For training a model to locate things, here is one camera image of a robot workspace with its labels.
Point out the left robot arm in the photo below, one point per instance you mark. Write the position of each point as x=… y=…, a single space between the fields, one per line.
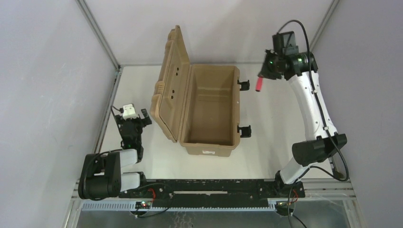
x=101 y=176

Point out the white label sticker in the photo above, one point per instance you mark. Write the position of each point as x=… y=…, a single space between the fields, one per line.
x=208 y=152

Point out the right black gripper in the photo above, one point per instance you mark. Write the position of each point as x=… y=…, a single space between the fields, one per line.
x=270 y=67

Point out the tan plastic storage bin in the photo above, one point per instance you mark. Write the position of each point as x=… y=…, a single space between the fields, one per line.
x=196 y=105

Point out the red handled black screwdriver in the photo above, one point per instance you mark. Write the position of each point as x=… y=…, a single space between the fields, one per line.
x=259 y=84

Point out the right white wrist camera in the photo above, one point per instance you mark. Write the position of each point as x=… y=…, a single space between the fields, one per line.
x=285 y=43

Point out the black bin latch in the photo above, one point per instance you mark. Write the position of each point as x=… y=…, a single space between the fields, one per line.
x=245 y=132
x=244 y=86

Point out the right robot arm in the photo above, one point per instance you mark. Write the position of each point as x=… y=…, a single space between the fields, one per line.
x=322 y=139

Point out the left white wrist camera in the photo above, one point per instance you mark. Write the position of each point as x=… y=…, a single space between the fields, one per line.
x=129 y=112

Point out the small green circuit board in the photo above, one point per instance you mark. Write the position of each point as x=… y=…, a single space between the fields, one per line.
x=143 y=204

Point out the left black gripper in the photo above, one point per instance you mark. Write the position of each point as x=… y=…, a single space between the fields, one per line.
x=132 y=121

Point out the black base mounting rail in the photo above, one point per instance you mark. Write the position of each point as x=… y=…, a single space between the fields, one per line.
x=214 y=193

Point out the black upper bin latch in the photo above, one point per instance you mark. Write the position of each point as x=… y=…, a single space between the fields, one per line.
x=244 y=86

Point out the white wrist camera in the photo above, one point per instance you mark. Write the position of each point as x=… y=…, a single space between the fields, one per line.
x=285 y=43
x=129 y=112

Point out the black lower bin latch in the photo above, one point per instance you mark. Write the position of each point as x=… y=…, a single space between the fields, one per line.
x=245 y=132

